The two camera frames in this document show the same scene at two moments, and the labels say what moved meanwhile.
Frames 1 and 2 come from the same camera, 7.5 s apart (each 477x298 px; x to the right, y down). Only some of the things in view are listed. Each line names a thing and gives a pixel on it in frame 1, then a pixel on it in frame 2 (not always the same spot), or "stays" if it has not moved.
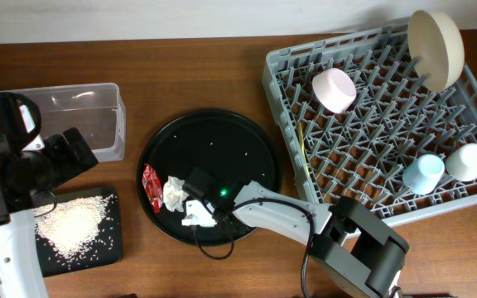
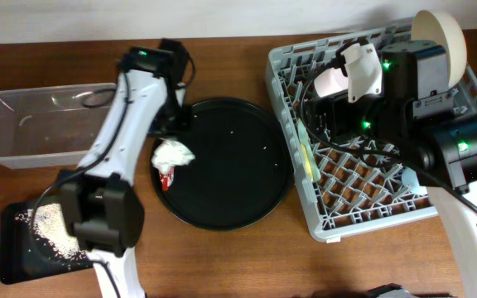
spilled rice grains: [68, 228] stays
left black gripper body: [61, 166] → [171, 117]
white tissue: [173, 194] → [170, 153]
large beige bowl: [436, 40] stays
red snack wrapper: [152, 186] → [166, 179]
